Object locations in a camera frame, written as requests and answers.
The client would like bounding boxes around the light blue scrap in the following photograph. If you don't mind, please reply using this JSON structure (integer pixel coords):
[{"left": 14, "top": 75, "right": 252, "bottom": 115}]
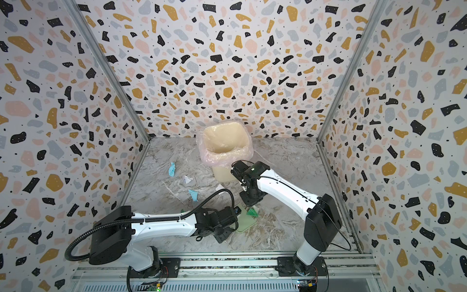
[
  {"left": 168, "top": 162, "right": 176, "bottom": 177},
  {"left": 189, "top": 189, "right": 198, "bottom": 202}
]

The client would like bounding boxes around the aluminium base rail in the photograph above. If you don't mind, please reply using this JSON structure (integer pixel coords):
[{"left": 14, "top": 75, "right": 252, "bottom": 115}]
[{"left": 70, "top": 251, "right": 385, "bottom": 292}]

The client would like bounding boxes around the light blue scrap far left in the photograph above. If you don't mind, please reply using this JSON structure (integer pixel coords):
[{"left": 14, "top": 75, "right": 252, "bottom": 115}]
[{"left": 168, "top": 162, "right": 176, "bottom": 177}]

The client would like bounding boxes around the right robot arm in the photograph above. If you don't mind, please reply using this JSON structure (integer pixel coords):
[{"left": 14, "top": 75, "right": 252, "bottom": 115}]
[{"left": 231, "top": 161, "right": 342, "bottom": 276}]

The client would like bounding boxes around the light blue scrap centre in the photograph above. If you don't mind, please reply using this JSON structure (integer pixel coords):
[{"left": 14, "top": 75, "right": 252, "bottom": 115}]
[{"left": 189, "top": 189, "right": 198, "bottom": 202}]

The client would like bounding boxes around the white scrap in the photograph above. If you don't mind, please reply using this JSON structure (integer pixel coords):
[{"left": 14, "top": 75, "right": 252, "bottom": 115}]
[
  {"left": 183, "top": 175, "right": 193, "bottom": 184},
  {"left": 215, "top": 184, "right": 225, "bottom": 191}
]

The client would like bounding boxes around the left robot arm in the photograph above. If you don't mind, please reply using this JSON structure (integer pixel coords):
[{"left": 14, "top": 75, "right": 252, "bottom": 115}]
[{"left": 89, "top": 206, "right": 242, "bottom": 279}]

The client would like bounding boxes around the corner aluminium post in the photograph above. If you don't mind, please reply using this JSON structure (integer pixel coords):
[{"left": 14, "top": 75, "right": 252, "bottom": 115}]
[
  {"left": 63, "top": 0, "right": 151, "bottom": 143},
  {"left": 316, "top": 0, "right": 388, "bottom": 144}
]

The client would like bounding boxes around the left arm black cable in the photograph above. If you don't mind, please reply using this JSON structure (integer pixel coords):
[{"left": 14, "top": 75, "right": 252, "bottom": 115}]
[{"left": 64, "top": 189, "right": 236, "bottom": 292}]

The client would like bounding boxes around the cream trash bin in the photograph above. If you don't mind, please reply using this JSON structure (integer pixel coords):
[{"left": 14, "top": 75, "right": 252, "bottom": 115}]
[{"left": 197, "top": 121, "right": 254, "bottom": 183}]

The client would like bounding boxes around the green dustpan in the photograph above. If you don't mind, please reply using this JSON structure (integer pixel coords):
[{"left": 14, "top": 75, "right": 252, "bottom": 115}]
[{"left": 236, "top": 212, "right": 259, "bottom": 233}]

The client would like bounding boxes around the pink plastic bin liner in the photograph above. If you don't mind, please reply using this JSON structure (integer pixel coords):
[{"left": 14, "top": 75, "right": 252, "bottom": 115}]
[{"left": 196, "top": 120, "right": 255, "bottom": 169}]

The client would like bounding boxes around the left corner aluminium post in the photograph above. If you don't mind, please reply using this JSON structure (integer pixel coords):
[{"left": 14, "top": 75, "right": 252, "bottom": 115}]
[{"left": 63, "top": 0, "right": 151, "bottom": 143}]

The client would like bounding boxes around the green scrap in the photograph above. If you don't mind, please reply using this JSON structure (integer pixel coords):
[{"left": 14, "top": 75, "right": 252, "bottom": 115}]
[{"left": 247, "top": 208, "right": 259, "bottom": 218}]

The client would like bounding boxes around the right corner aluminium post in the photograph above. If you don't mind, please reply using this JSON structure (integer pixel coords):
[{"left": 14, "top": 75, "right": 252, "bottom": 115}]
[{"left": 316, "top": 0, "right": 388, "bottom": 144}]

